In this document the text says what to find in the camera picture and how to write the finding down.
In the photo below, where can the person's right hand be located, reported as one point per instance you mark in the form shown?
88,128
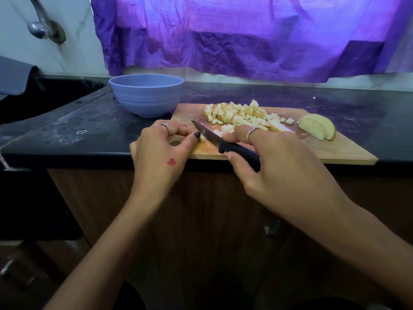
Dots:
290,177

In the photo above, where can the person's left hand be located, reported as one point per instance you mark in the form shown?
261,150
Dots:
158,164

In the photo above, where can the potato slice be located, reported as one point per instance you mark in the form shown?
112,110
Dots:
317,126

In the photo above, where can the blue bowl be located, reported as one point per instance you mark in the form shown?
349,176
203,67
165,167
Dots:
146,95

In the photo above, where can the pile of diced potato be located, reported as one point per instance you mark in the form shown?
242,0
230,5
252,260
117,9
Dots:
242,116

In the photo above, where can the person's right forearm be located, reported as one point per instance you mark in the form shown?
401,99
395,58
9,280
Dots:
374,261

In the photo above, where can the person's left forearm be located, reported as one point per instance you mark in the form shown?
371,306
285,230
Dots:
97,268

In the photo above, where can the person's dark trousers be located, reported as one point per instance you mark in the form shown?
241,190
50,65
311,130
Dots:
129,299

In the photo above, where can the wooden cutting board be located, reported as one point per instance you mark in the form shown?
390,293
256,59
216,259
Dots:
342,148

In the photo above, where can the white rubber band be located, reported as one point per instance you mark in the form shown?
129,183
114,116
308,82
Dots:
77,132

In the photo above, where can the dark sink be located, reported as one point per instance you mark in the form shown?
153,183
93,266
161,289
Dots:
45,97

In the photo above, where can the purple cloth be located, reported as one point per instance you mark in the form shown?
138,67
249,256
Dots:
258,35

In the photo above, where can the grey cloth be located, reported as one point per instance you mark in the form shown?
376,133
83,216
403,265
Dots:
16,75

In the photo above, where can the metal faucet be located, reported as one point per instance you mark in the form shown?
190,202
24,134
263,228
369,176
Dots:
45,29

